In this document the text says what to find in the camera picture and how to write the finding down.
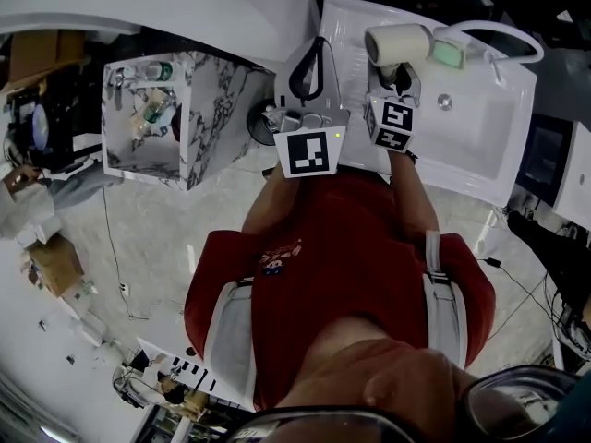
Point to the black round stool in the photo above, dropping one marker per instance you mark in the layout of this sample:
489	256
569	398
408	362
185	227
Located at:
258	125

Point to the brown cardboard box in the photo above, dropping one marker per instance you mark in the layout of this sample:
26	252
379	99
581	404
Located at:
44	56
57	263

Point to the dark glass door cabinet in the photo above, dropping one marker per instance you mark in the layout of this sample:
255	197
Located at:
545	159

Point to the white sink counter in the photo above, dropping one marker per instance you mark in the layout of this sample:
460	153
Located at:
351	63

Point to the person's right forearm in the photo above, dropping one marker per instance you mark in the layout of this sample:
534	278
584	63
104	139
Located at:
413	192

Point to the black eyeglasses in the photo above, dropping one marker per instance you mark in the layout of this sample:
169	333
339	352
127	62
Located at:
332	425

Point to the marble pattern cabinet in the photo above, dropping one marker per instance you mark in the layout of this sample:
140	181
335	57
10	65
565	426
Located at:
217	109

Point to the black equipment rack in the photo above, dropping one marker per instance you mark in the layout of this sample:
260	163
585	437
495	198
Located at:
64	118

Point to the green label plastic bottle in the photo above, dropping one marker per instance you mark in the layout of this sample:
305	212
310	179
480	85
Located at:
159	70
154	111

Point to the white board with black marks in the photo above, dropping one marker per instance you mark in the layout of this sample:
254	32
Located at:
184	365

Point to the white appliance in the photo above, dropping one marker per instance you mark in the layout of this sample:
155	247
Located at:
577	178

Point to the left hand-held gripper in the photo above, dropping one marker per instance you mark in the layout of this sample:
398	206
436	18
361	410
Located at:
307	152

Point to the white curved faucet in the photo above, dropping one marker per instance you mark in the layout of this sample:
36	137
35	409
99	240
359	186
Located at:
508	29

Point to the metal sink drain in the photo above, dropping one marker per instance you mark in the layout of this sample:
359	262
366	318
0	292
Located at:
445	101

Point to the person's red shirt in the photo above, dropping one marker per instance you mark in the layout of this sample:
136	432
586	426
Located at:
337	256

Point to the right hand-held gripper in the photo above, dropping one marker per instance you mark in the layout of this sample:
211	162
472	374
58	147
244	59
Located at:
394	118

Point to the person's left forearm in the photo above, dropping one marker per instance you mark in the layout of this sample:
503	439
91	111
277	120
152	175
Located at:
265	201

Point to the black wristband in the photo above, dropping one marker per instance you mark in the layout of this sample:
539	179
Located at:
411	155

